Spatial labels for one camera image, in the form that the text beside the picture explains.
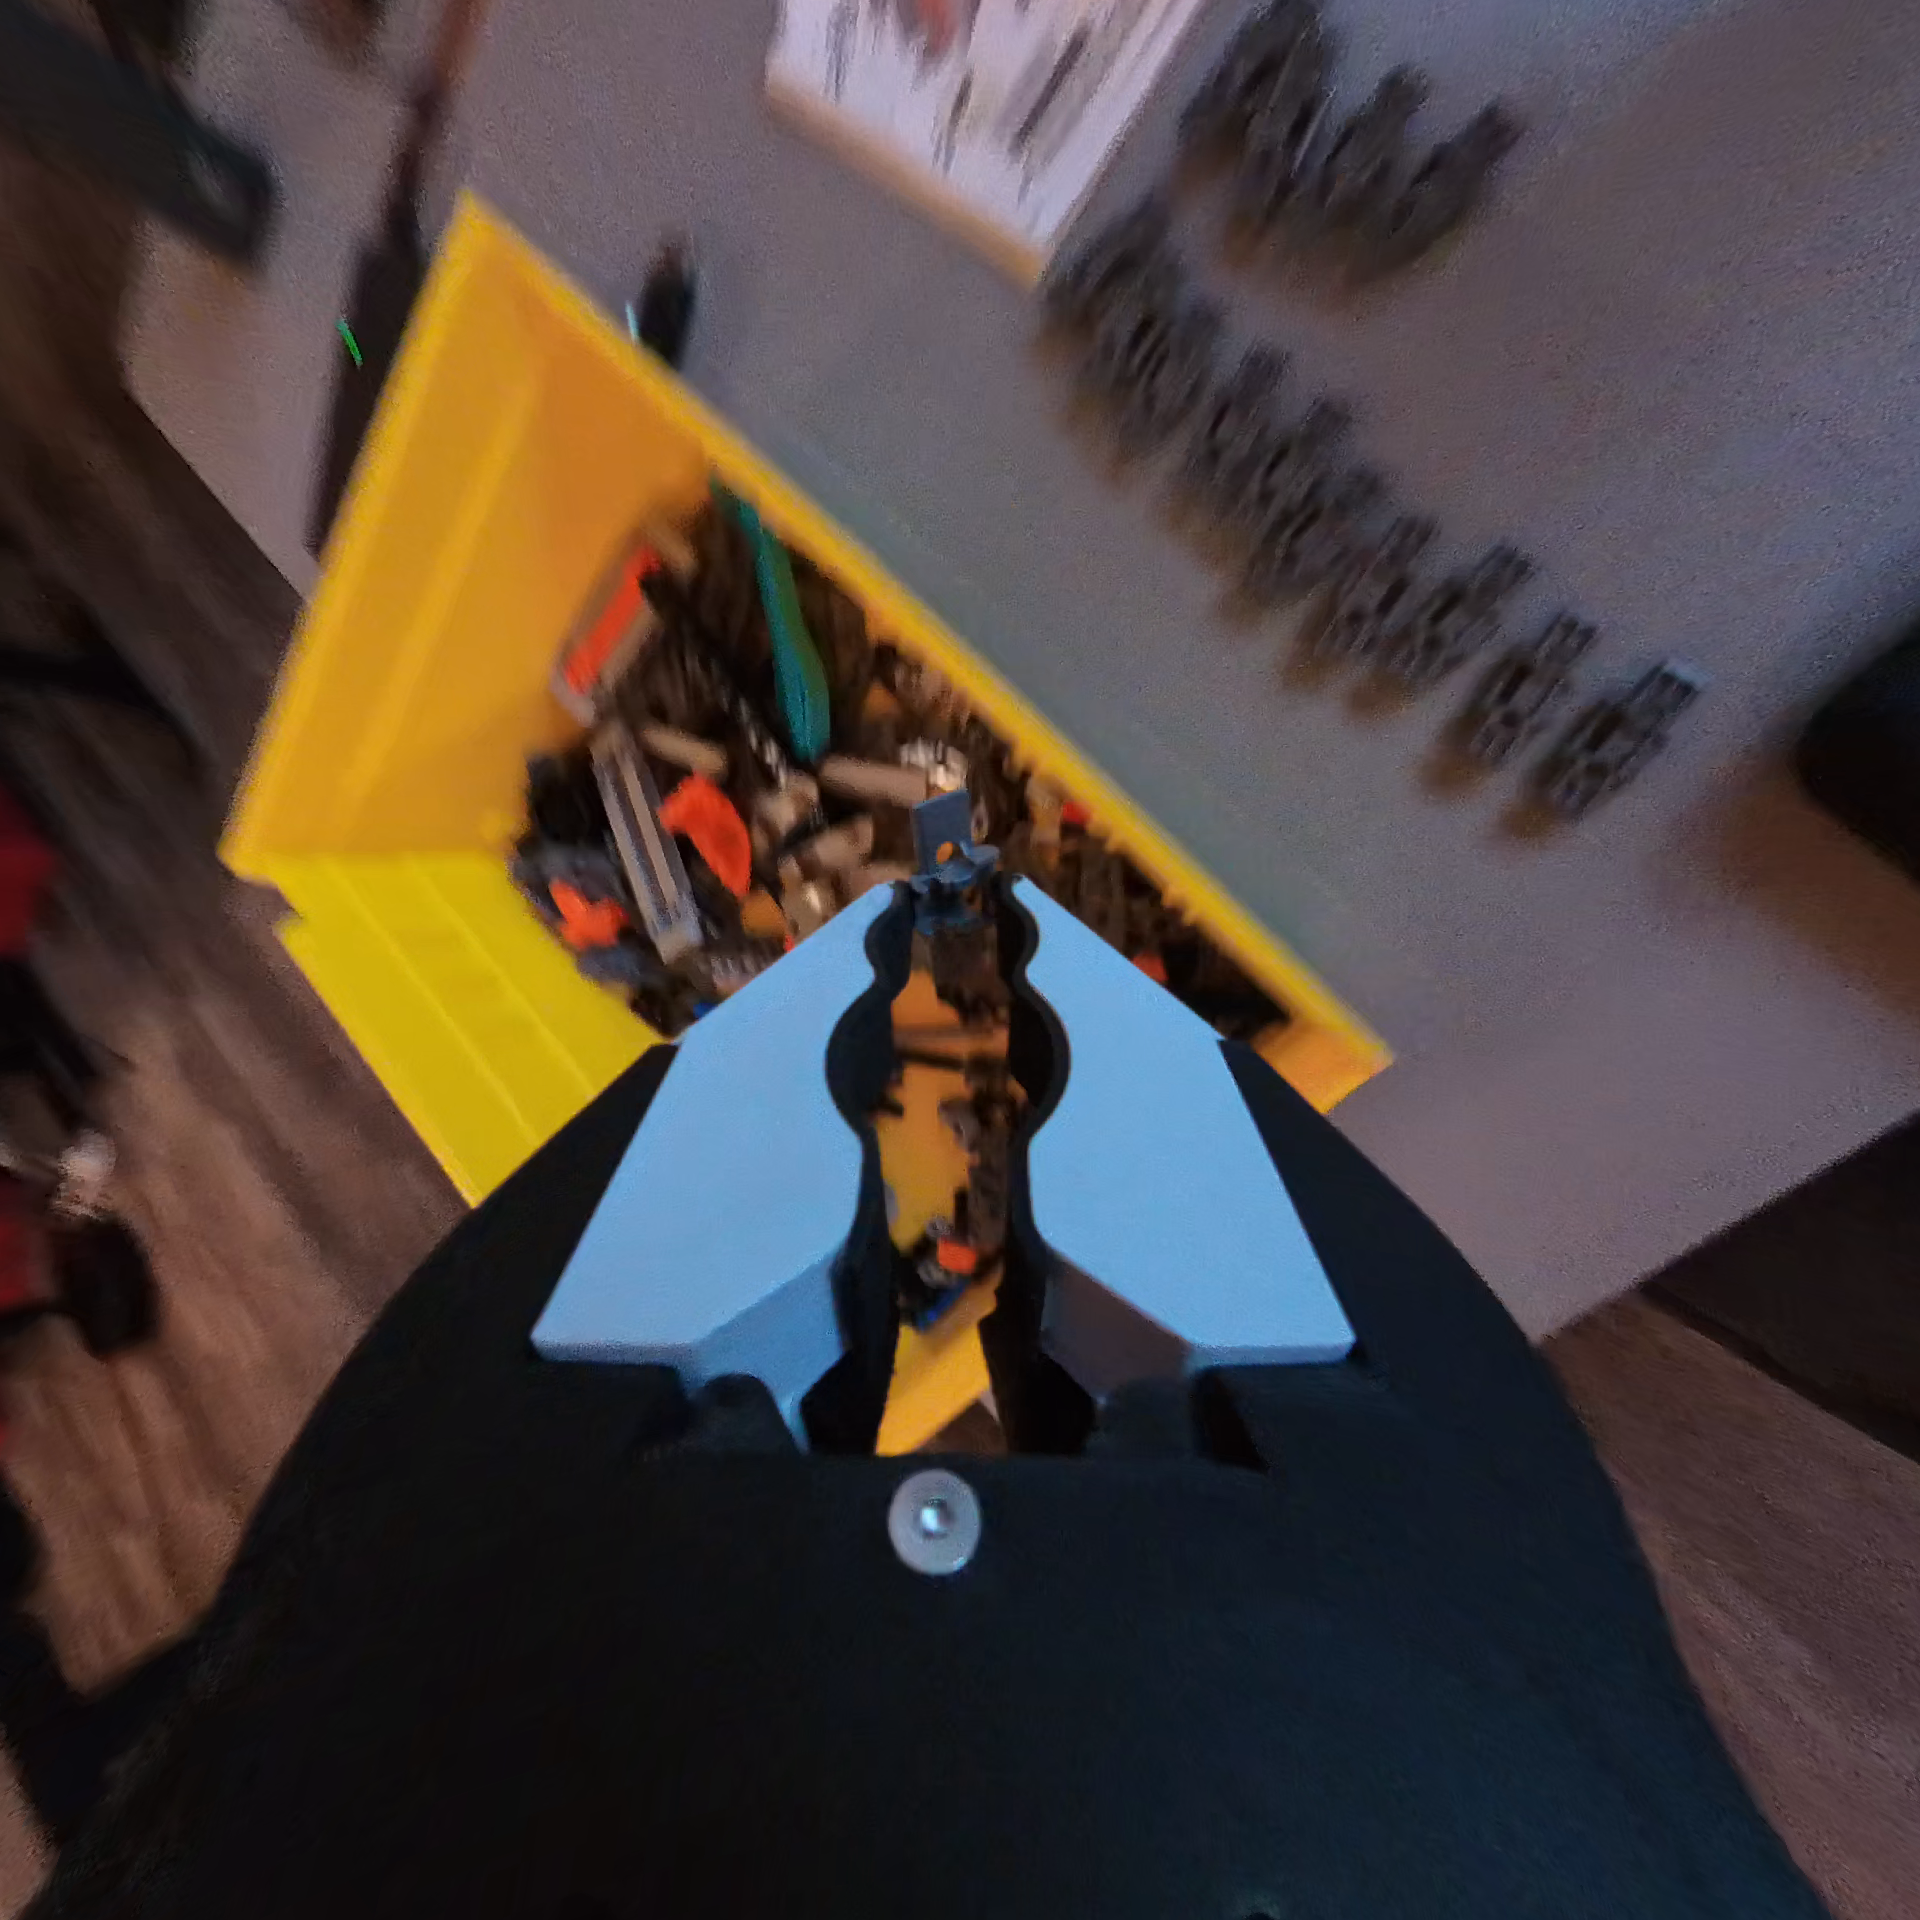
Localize grey track link piece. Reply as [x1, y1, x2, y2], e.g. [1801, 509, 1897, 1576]
[902, 795, 1004, 939]

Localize yellow plastic bin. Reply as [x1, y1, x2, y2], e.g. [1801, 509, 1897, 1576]
[217, 188, 1397, 1461]

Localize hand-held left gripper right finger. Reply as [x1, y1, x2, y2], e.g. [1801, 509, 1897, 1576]
[983, 872, 1360, 1455]

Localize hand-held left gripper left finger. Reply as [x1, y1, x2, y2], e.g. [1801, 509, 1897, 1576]
[533, 878, 921, 1455]

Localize grey desk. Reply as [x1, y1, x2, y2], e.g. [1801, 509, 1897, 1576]
[118, 0, 1920, 1343]

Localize printed instruction booklet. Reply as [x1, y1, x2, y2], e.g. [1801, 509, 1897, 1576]
[765, 0, 1209, 288]

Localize rows of grey track links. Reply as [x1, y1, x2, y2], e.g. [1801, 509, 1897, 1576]
[1034, 0, 1704, 828]

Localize green plastic tool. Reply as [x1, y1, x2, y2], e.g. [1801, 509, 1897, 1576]
[703, 479, 833, 768]

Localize pile of mixed building parts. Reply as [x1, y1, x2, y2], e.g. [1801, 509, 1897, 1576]
[509, 479, 1292, 1336]

